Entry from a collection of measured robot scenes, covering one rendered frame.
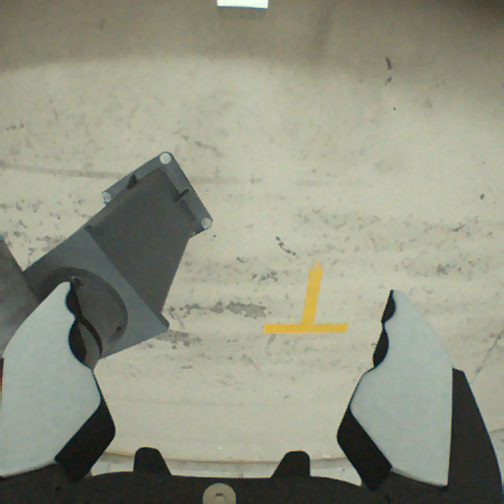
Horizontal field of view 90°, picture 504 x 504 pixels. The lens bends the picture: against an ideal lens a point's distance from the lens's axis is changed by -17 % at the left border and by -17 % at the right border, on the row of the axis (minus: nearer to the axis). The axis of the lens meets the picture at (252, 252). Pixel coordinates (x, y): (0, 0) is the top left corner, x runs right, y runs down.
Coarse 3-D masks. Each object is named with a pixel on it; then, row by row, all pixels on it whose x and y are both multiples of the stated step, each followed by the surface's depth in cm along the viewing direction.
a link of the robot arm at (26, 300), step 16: (0, 240) 32; (0, 256) 31; (0, 272) 31; (16, 272) 34; (0, 288) 30; (16, 288) 33; (32, 288) 37; (0, 304) 30; (16, 304) 32; (32, 304) 35; (0, 320) 30; (16, 320) 32; (0, 336) 30; (0, 352) 30
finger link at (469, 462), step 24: (456, 384) 7; (456, 408) 6; (456, 432) 6; (480, 432) 6; (456, 456) 5; (480, 456) 5; (384, 480) 6; (408, 480) 5; (456, 480) 5; (480, 480) 5
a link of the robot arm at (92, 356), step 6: (84, 330) 45; (84, 336) 44; (90, 336) 45; (84, 342) 43; (90, 342) 45; (96, 342) 46; (90, 348) 44; (96, 348) 46; (90, 354) 44; (96, 354) 46; (90, 360) 44; (96, 360) 47; (90, 366) 44
